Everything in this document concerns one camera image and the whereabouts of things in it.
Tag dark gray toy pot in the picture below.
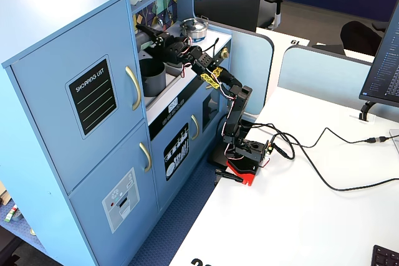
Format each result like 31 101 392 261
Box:
138 55 167 98

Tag blue dishwasher door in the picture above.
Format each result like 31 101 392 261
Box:
150 108 204 214

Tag black monitor stand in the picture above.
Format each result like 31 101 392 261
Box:
358 100 377 122

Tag thin black usb cable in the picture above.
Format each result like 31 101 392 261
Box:
270 127 389 161

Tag shiny steel toy pot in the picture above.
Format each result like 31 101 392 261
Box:
180 17 209 44

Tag red robot base plate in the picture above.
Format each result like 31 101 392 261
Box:
224 157 261 188

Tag gold fridge door handle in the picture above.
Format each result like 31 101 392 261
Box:
125 65 142 112

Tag thin black camera cable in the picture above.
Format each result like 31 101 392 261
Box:
202 37 219 61

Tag black table clamp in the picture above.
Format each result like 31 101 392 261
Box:
214 168 244 184

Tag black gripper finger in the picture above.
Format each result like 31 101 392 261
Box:
145 44 168 57
136 24 165 42

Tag rounded light blue desk divider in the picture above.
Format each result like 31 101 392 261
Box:
207 19 275 116

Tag gold freezer door handle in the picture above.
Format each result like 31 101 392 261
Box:
138 142 153 173

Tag blue freezer door with dispenser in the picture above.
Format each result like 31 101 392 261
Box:
68 121 160 266

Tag dark gray pot lid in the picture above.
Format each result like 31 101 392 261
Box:
165 59 187 69

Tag black office chair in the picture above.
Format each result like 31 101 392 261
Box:
339 20 390 57

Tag gold dishwasher door handle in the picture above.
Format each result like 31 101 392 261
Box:
190 114 200 141

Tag black dell monitor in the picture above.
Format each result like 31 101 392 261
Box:
192 0 263 33

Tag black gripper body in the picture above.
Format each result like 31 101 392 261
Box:
156 33 204 65

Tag silver laptop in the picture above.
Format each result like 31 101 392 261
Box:
388 128 399 152

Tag thick black power cable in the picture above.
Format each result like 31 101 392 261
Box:
249 121 399 192

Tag white toy sink basin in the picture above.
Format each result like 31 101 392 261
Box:
139 60 186 112

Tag long light blue desk divider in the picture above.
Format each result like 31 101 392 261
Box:
277 44 399 123

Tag green red white marker box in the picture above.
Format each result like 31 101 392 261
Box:
3 204 22 222

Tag lit computer monitor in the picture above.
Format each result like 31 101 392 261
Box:
358 0 399 108

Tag black keyboard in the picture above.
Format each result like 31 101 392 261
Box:
372 245 399 266

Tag blue wooden toy kitchen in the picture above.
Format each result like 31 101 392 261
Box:
0 0 233 266

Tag blue fridge door with chalkboard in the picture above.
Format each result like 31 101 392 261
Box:
11 0 147 195

